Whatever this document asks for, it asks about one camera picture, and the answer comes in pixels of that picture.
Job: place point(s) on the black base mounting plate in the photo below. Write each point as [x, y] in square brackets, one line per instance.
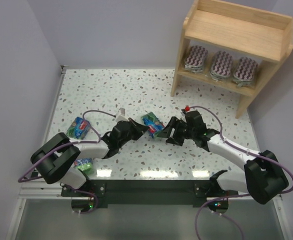
[156, 192]

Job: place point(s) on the aluminium frame rail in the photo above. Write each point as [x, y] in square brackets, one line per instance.
[34, 189]

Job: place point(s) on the purple zigzag sponge pack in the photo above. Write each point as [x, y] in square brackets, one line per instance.
[221, 66]
[245, 72]
[196, 59]

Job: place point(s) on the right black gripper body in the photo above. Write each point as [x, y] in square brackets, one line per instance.
[177, 130]

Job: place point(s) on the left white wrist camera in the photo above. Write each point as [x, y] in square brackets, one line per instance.
[121, 115]

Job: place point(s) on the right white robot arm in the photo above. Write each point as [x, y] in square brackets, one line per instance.
[262, 177]

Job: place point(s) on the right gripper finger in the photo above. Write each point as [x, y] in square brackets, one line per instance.
[169, 128]
[176, 140]

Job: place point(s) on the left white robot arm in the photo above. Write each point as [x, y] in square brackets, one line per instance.
[54, 160]

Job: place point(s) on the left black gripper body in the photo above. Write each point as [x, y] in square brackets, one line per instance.
[133, 128]

